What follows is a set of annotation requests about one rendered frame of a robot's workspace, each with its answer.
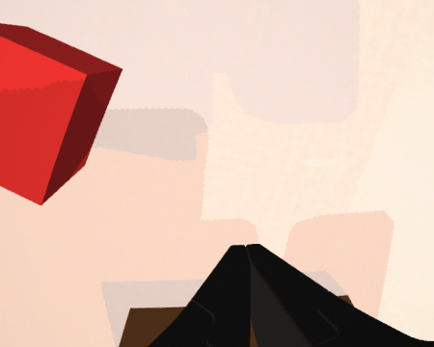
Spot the red square block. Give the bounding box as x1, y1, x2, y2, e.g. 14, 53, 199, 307
0, 23, 123, 204

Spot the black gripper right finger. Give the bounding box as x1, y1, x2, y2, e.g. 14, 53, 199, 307
245, 244, 434, 347

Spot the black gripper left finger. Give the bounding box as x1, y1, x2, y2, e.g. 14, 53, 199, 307
148, 244, 251, 347

